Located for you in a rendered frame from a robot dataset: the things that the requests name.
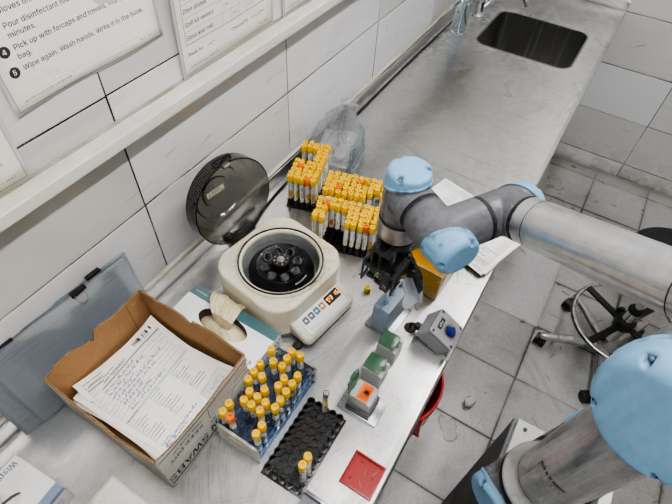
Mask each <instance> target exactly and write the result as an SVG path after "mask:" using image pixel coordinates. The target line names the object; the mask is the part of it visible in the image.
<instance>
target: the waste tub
mask: <svg viewBox="0 0 672 504"><path fill-rule="evenodd" d="M411 253H413V257H414V258H415V261H416V263H417V266H418V267H419V269H420V271H421V273H422V275H423V296H425V297H427V298H429V299H430V300H432V301H435V300H436V298H437V297H438V295H439V294H440V293H441V291H442V290H443V288H444V287H445V286H446V284H447V283H448V281H449V280H450V278H451V277H452V276H453V274H454V273H451V274H443V273H440V272H439V271H437V270H436V269H435V268H434V266H433V265H432V264H431V263H430V262H429V260H427V259H426V258H425V257H424V256H423V255H422V254H421V252H420V249H419V248H417V249H415V250H413V251H411Z"/></svg>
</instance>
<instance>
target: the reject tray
mask: <svg viewBox="0 0 672 504"><path fill-rule="evenodd" d="M386 469H387V468H385V467H384V466H382V465H381V464H379V463H377V462H376V461H374V460H373V459H371V458H370V457H368V456H366V455H365V454H363V453H362V452H360V451H358V450H356V451H355V453H354V455H353V457H352V458H351V460H350V462H349V464H348V465H347V467H346V469H345V471H344V472H343V474H342V476H341V478H340V479H339V482H341V483H342V484H344V485H345V486H347V487H348V488H350V489H351V490H353V491H354V492H356V493H357V494H359V495H360V496H362V497H363V498H365V499H366V500H368V501H369V502H370V500H371V498H372V496H373V495H374V493H375V491H376V489H377V487H378V485H379V483H380V481H381V479H382V477H383V475H384V473H385V471H386Z"/></svg>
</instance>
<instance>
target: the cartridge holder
mask: <svg viewBox="0 0 672 504"><path fill-rule="evenodd" d="M349 396H350V394H349V393H348V388H347V389H346V391H345V392H344V394H343V395H342V397H341V399H340V400H339V402H338V403H337V406H338V407H339V408H341V409H342V410H344V411H346V412H347V413H349V414H351V415H352V416H354V417H356V418H357V419H359V420H360V421H362V422H364V423H365V424H367V425H369V426H370V427H372V428H375V426H376V425H377V423H378V421H379V419H380V418H381V416H382V414H383V412H384V410H385V409H386V406H387V405H386V404H384V403H382V402H381V401H379V400H380V397H377V400H376V402H375V403H374V405H373V407H372V409H371V410H370V412H369V414H366V413H365V412H363V411H361V410H360V409H358V408H356V407H355V406H353V405H351V404H350V403H349Z"/></svg>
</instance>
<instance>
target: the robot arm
mask: <svg viewBox="0 0 672 504"><path fill-rule="evenodd" d="M432 178H433V171H432V168H431V166H430V165H429V164H428V163H427V162H426V161H424V160H423V159H421V158H418V157H414V156H403V157H399V158H396V159H394V160H393V161H392V162H390V164H389V165H388V167H387V170H386V175H385V179H384V180H383V191H382V197H381V204H380V210H379V215H378V221H377V228H376V231H377V242H376V243H375V244H374V245H373V246H371V247H370V248H369V250H368V251H367V253H366V256H365V257H364V258H363V259H362V261H361V262H360V264H359V266H358V269H357V271H356V272H355V273H354V274H353V276H352V278H354V277H356V276H357V275H360V274H361V275H360V279H362V278H363V277H364V276H365V275H366V276H367V277H369V278H371V279H373V282H374V283H376V284H377V285H379V290H381V291H383V292H384V293H387V292H388V291H389V290H390V293H389V296H391V295H392V294H393V293H394V291H395V290H396V289H397V287H398V286H399V285H400V281H399V280H400V279H401V278H402V277H403V275H405V274H407V277H406V278H404V279H403V282H402V287H403V290H404V298H403V301H402V307H403V309H404V310H407V309H409V308H410V307H411V306H413V305H414V306H415V309H416V310H417V311H418V310H419V309H420V306H421V303H422V297H423V275H422V273H421V271H420V269H419V267H418V266H417V263H416V261H415V258H414V257H413V253H411V251H413V250H415V249H417V248H419V249H420V252H421V254H422V255H423V256H424V257H425V258H426V259H427V260H429V262H430V263H431V264H432V265H433V266H434V268H435V269H436V270H437V271H439V272H440V273H443V274H451V273H455V272H457V271H460V270H461V269H462V268H463V267H464V266H467V265H469V264H470V263H471V262H472V261H473V260H474V259H475V257H476V256H477V254H478V252H479V245H481V244H483V243H486V242H488V241H491V240H493V239H496V238H499V237H506V238H508V239H510V240H512V241H514V242H516V243H518V244H520V245H522V246H524V247H526V248H528V249H530V250H532V251H534V252H536V253H538V254H540V255H542V256H544V257H546V258H548V259H551V260H553V261H555V262H557V263H559V264H561V265H563V266H565V267H567V268H569V269H571V270H573V271H575V272H577V273H579V274H581V275H583V276H585V277H587V278H589V279H591V280H593V281H595V282H597V283H599V284H601V285H603V286H605V287H607V288H609V289H611V290H613V291H616V292H618V293H620V294H622V295H624V296H626V297H628V298H630V299H632V300H634V301H636V302H638V303H640V304H642V305H644V306H646V307H648V308H650V309H652V310H654V311H656V312H658V313H660V314H662V315H664V316H666V317H668V318H670V319H672V246H670V245H667V244H664V243H662V242H659V241H656V240H653V239H651V238H648V237H645V236H642V235H640V234H637V233H634V232H631V231H629V230H626V229H623V228H620V227H618V226H615V225H612V224H609V223H607V222H604V221H601V220H598V219H596V218H593V217H590V216H587V215H585V214H582V213H579V212H576V211H574V210H571V209H568V208H565V207H563V206H560V205H557V204H554V203H552V202H549V201H546V200H545V197H544V195H543V193H542V191H541V190H540V189H538V188H537V187H536V185H535V184H534V183H532V182H529V181H519V182H515V183H508V184H505V185H502V186H500V187H499V188H497V189H494V190H491V191H488V192H486V193H483V194H480V195H477V196H474V197H471V198H469V199H466V200H463V201H460V202H457V203H454V204H451V205H446V204H445V203H444V202H443V201H442V199H441V198H440V197H439V196H438V195H437V194H436V193H435V192H434V190H433V189H432V188H431V186H432V184H433V179H432ZM369 269H370V270H369ZM368 270H369V271H368ZM366 273H367V274H366ZM590 395H591V403H590V404H589V405H588V406H586V407H585V408H583V409H579V410H577V411H575V412H573V413H571V414H569V415H568V416H567V417H566V419H565V421H564V422H562V423H561V424H560V425H558V426H556V427H555V428H553V429H551V430H549V431H548V432H546V433H544V434H542V435H541V436H539V437H537V438H536V439H534V440H532V441H526V442H522V443H519V444H518V445H516V446H514V447H513V448H512V449H511V450H509V451H508V452H507V453H506V454H505V455H503V456H502V457H501V458H499V459H498V460H496V461H495V462H493V463H491V464H489V465H488V466H486V467H481V470H479V471H478V472H476V473H475V474H474V475H473V476H472V479H471V483H472V489H473V492H474V495H475V497H476V499H477V502H478V504H598V502H599V499H600V498H602V497H603V496H605V495H606V494H609V493H611V492H613V491H616V490H618V489H621V488H623V487H625V486H628V485H630V484H632V483H635V482H637V481H640V480H642V479H644V478H647V477H648V478H653V479H657V480H659V481H660V482H661V483H662V484H664V485H668V486H672V323H671V324H669V325H667V326H665V327H663V328H661V329H659V330H657V331H656V332H654V333H652V334H650V335H648V336H646V337H643V338H640V339H636V340H634V341H632V342H630V343H627V344H626V345H624V346H622V347H620V348H619V349H618V350H616V351H615V352H614V353H613V354H612V355H611V356H610V357H609V358H608V359H606V360H605V361H604V362H603V363H602V364H601V365H600V366H599V368H598V369H597V370H596V372H595V374H594V376H593V378H592V381H591V385H590Z"/></svg>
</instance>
